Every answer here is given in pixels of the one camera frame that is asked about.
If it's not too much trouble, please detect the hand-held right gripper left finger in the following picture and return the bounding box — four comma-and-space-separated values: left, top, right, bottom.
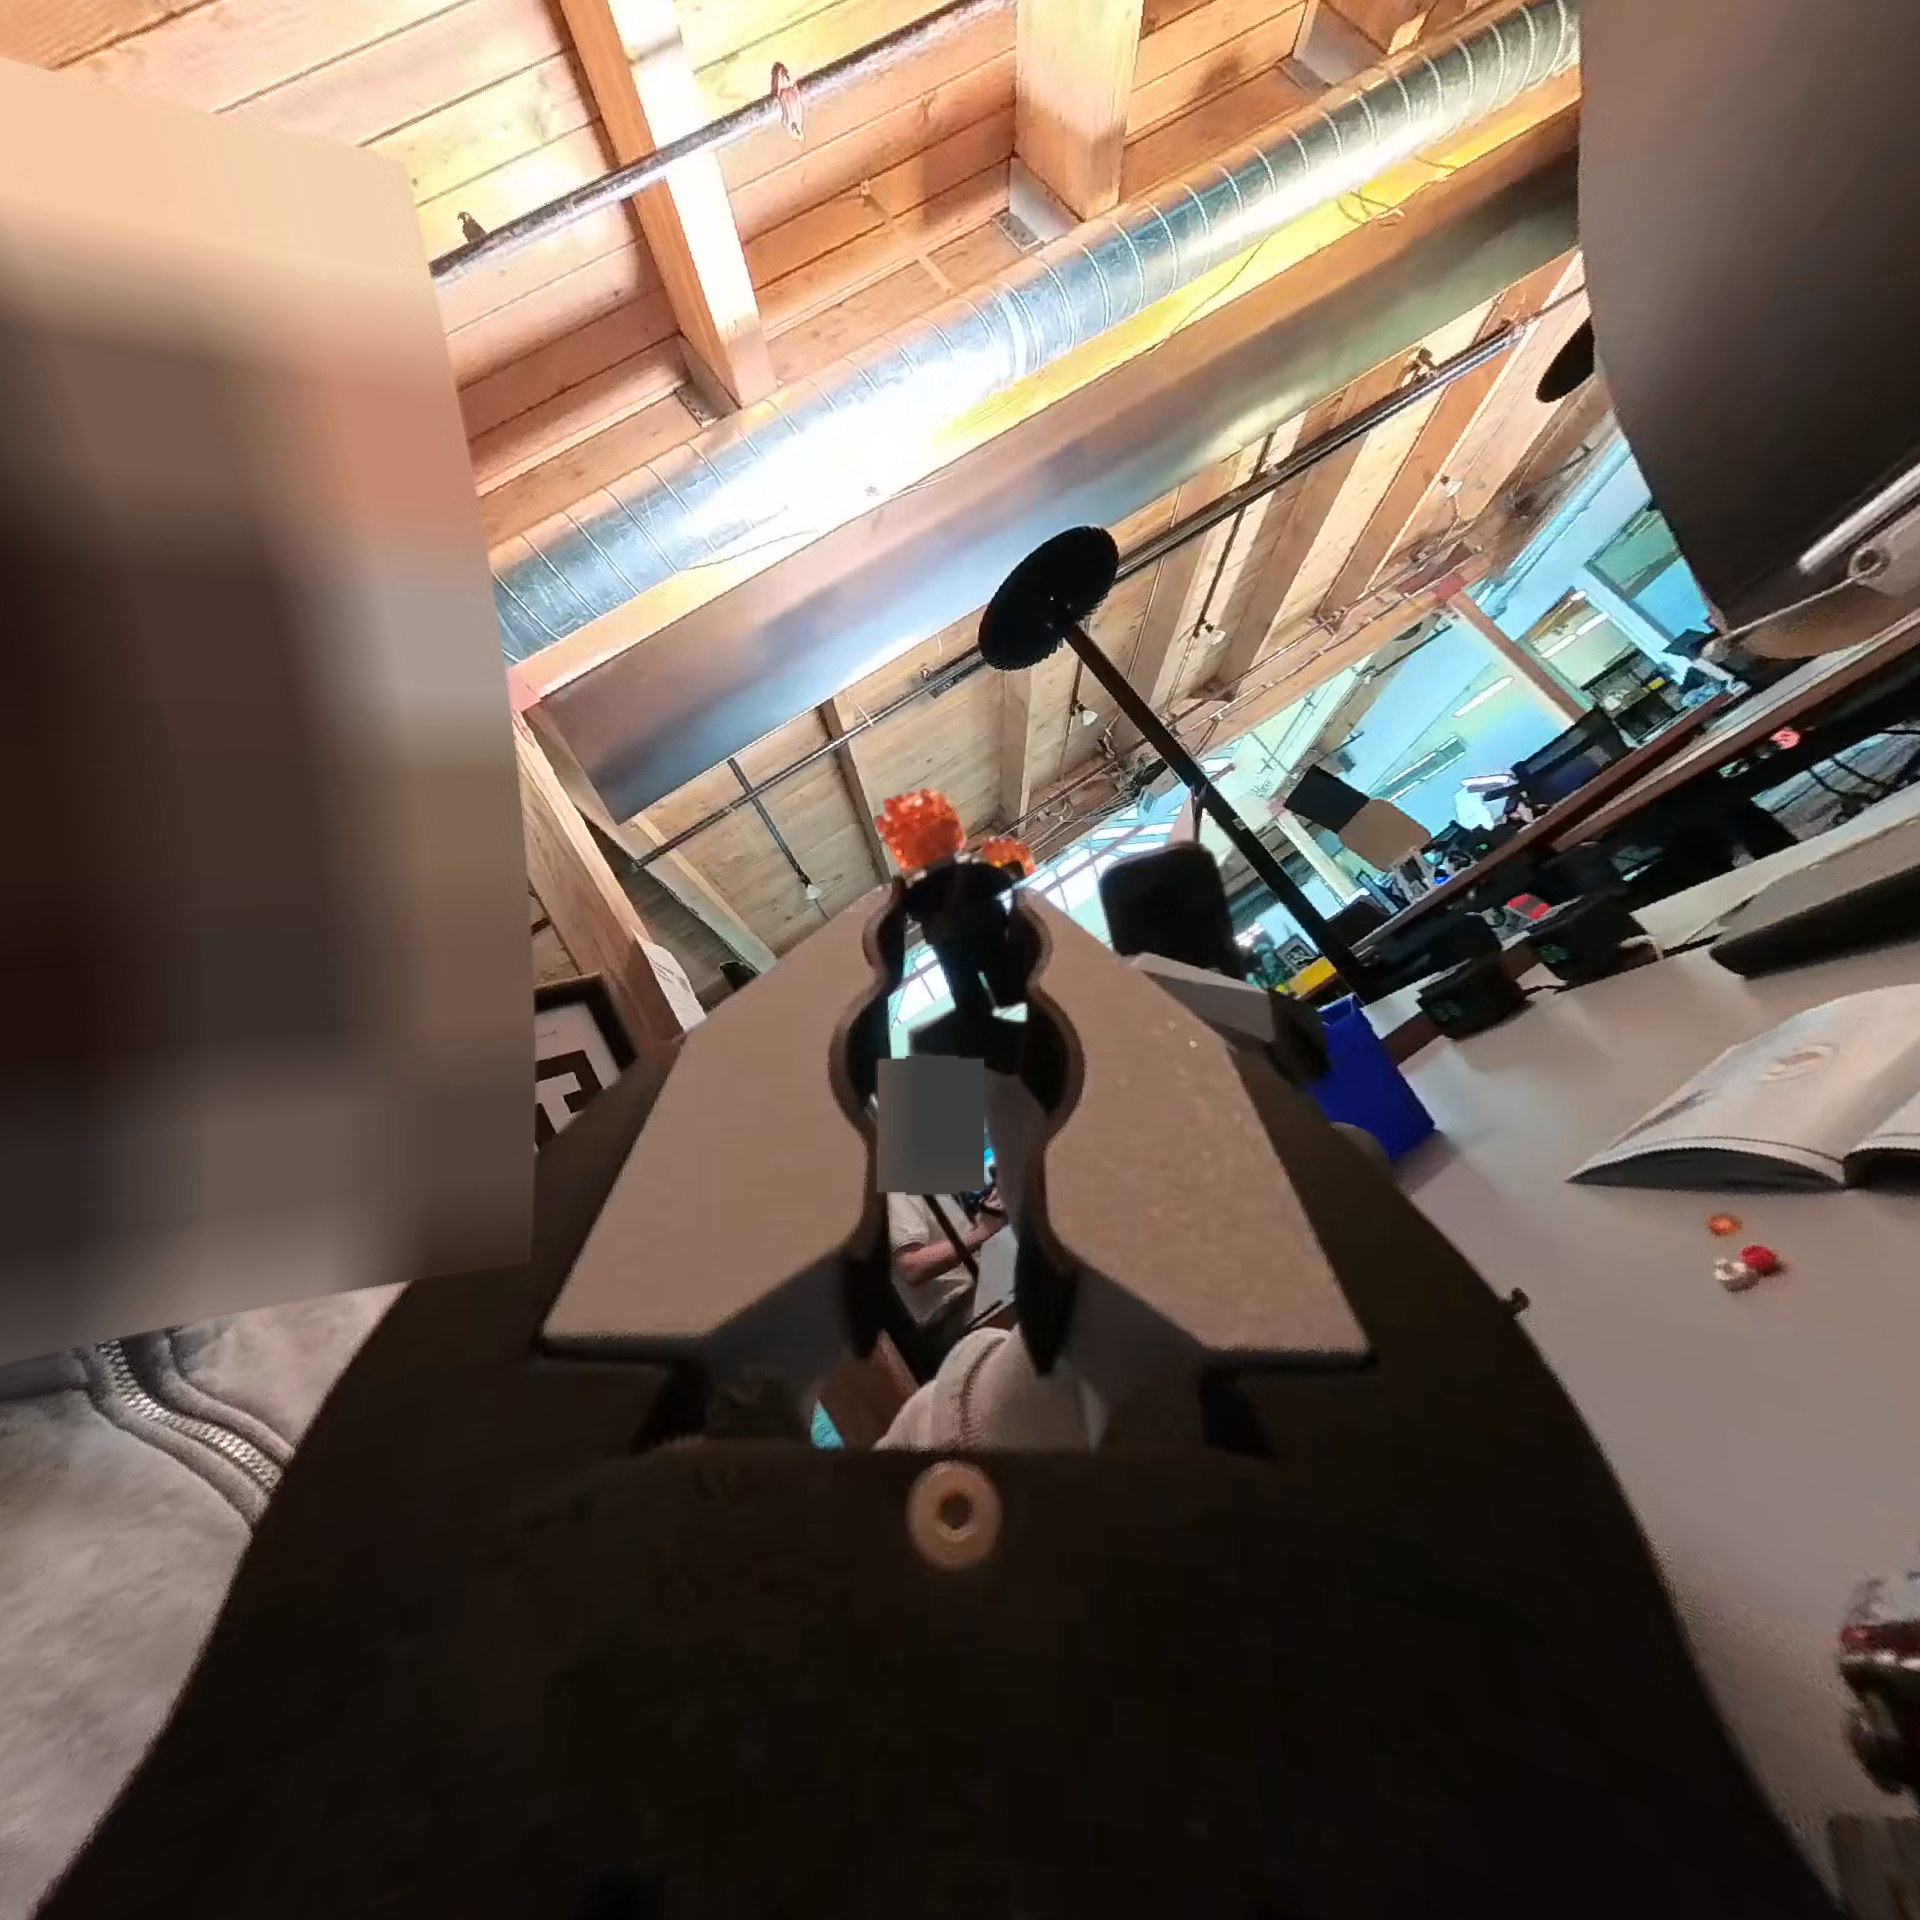
539, 881, 913, 1362

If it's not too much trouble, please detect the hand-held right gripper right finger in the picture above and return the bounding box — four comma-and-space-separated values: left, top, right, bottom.
994, 882, 1377, 1377

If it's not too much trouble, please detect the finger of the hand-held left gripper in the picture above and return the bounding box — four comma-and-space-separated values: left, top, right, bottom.
1124, 953, 1334, 1085

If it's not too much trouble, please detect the black flame-headed lego minifigure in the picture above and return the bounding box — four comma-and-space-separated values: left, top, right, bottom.
873, 790, 1040, 1059

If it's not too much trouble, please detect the lego instruction booklet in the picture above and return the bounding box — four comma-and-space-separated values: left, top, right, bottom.
1564, 982, 1920, 1198

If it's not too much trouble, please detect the blue plastic bin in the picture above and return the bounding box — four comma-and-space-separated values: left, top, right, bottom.
1316, 994, 1439, 1162

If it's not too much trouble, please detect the black white framed sign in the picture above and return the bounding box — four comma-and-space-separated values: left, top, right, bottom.
531, 977, 646, 1162

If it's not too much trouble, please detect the black tan cardboard panel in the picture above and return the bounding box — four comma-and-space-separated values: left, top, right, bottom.
1287, 761, 1431, 875

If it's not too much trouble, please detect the black support pole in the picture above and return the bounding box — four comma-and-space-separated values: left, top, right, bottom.
977, 525, 1377, 1002

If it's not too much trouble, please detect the black power adapter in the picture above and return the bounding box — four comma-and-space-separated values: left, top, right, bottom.
1708, 818, 1920, 980

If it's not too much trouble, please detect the silver monitor stand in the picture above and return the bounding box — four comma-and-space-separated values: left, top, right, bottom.
1710, 472, 1920, 662

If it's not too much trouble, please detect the black monitor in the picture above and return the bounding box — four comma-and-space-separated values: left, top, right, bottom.
1577, 0, 1920, 629

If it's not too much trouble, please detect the black ceiling pipe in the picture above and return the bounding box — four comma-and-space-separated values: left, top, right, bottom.
427, 60, 1039, 283

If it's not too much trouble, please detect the silver ventilation duct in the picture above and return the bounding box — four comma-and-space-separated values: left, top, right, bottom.
488, 0, 1586, 666

